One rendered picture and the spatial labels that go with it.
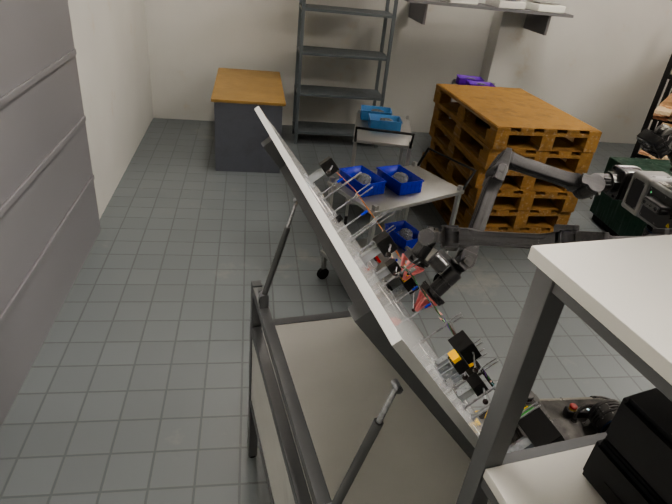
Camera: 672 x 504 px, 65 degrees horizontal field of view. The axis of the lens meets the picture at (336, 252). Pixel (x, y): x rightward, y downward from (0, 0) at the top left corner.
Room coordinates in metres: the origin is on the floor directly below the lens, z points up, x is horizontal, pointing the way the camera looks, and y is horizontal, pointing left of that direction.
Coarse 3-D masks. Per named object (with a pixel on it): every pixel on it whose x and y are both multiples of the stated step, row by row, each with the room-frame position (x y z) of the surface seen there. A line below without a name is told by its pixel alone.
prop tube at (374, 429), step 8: (376, 424) 0.77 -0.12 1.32; (368, 432) 0.77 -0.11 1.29; (376, 432) 0.76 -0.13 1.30; (368, 440) 0.76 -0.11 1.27; (360, 448) 0.77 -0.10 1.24; (368, 448) 0.76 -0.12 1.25; (360, 456) 0.76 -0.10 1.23; (352, 464) 0.76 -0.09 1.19; (360, 464) 0.76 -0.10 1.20; (352, 472) 0.75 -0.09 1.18; (344, 480) 0.76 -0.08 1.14; (352, 480) 0.75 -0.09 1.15; (344, 488) 0.75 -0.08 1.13; (336, 496) 0.75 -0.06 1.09; (344, 496) 0.75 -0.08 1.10
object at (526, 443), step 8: (528, 416) 0.90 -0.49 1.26; (536, 416) 0.89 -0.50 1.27; (544, 416) 0.88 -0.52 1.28; (520, 424) 0.88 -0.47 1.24; (528, 424) 0.88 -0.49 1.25; (536, 424) 0.87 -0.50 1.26; (544, 424) 0.87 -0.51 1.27; (552, 424) 0.86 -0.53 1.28; (528, 432) 0.86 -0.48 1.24; (536, 432) 0.85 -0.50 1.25; (544, 432) 0.85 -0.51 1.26; (552, 432) 0.84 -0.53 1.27; (528, 440) 0.86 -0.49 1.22; (536, 440) 0.84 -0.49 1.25; (544, 440) 0.83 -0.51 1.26; (552, 440) 0.83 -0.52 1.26; (560, 440) 0.83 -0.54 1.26; (512, 448) 0.85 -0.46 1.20; (520, 448) 0.85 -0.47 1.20
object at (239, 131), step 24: (240, 72) 6.30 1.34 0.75; (264, 72) 6.44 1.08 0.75; (216, 96) 5.17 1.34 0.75; (240, 96) 5.27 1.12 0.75; (264, 96) 5.37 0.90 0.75; (216, 120) 5.09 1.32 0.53; (240, 120) 5.13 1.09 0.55; (216, 144) 5.09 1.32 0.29; (240, 144) 5.14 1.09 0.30; (216, 168) 5.09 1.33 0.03; (240, 168) 5.14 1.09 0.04; (264, 168) 5.18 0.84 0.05
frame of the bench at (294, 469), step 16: (288, 320) 1.73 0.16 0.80; (304, 320) 1.75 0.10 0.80; (256, 336) 1.61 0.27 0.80; (256, 352) 1.55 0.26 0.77; (272, 368) 1.44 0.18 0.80; (272, 384) 1.36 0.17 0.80; (272, 400) 1.29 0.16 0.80; (256, 432) 1.51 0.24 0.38; (288, 432) 1.16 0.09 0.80; (256, 448) 1.67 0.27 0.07; (288, 448) 1.10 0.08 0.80; (288, 464) 1.04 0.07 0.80; (304, 480) 1.00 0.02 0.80; (272, 496) 1.21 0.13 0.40; (304, 496) 0.94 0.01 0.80
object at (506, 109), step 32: (448, 96) 5.23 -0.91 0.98; (480, 96) 5.00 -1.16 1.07; (512, 96) 5.15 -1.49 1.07; (448, 128) 5.00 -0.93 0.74; (480, 128) 4.48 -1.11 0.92; (512, 128) 4.16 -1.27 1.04; (544, 128) 4.14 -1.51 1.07; (576, 128) 4.25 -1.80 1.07; (448, 160) 5.12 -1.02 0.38; (480, 160) 4.16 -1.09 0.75; (544, 160) 4.16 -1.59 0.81; (576, 160) 4.25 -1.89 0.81; (480, 192) 4.07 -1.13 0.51; (512, 192) 4.12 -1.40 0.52; (544, 192) 4.19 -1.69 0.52; (448, 224) 4.41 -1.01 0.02; (512, 224) 4.17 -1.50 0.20; (544, 224) 4.30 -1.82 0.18
